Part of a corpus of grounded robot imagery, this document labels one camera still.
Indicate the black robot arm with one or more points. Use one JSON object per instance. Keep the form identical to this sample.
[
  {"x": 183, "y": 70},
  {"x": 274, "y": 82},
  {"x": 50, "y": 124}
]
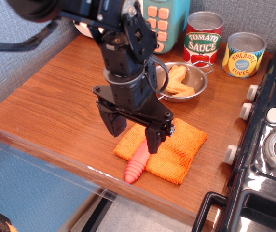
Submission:
[{"x": 45, "y": 10}]

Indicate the small steel pot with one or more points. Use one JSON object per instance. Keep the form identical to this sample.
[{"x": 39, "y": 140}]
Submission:
[{"x": 195, "y": 77}]

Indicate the teal toy microwave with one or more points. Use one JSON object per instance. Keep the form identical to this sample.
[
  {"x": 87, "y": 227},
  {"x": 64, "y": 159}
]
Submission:
[{"x": 167, "y": 21}]

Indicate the orange folded cloth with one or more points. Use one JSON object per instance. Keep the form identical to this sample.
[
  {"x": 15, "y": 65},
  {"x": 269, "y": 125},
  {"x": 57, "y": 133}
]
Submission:
[{"x": 174, "y": 156}]

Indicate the black toy stove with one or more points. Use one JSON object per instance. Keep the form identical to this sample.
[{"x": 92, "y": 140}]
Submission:
[{"x": 250, "y": 205}]

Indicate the pineapple slices can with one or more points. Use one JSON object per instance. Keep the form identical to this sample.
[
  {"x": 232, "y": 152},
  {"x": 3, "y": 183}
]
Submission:
[{"x": 243, "y": 54}]

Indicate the tomato sauce can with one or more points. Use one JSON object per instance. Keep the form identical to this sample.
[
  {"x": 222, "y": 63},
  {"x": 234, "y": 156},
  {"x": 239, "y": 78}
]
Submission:
[{"x": 202, "y": 38}]

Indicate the red handled metal spoon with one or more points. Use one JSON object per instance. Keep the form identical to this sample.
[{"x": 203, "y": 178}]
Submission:
[{"x": 137, "y": 163}]

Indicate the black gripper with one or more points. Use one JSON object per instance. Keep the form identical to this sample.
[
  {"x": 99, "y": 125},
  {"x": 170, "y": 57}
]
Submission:
[{"x": 135, "y": 98}]

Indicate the toy chicken wing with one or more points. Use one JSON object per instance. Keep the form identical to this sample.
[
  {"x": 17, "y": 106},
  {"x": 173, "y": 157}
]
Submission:
[{"x": 175, "y": 86}]

